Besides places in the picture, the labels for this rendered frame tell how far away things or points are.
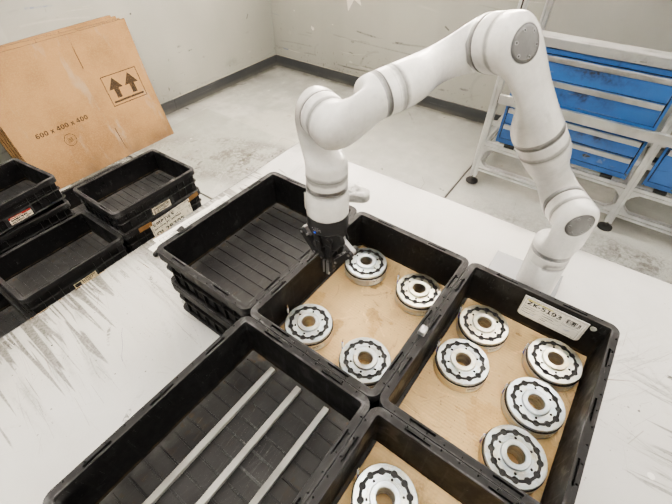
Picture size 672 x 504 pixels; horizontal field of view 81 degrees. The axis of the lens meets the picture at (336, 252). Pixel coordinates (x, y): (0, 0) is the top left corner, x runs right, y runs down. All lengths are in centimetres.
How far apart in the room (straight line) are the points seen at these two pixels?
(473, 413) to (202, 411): 51
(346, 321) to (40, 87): 266
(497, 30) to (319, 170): 33
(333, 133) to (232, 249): 60
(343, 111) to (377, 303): 50
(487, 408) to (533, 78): 58
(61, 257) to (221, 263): 107
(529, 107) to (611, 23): 256
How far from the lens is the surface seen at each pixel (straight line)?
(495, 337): 89
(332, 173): 61
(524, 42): 71
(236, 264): 103
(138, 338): 114
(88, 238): 204
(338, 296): 93
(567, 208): 95
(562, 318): 93
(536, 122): 79
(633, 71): 248
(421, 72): 64
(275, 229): 111
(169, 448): 82
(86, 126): 327
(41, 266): 201
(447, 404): 82
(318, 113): 56
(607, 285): 136
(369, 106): 59
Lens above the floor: 156
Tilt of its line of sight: 45 degrees down
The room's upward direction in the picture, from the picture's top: straight up
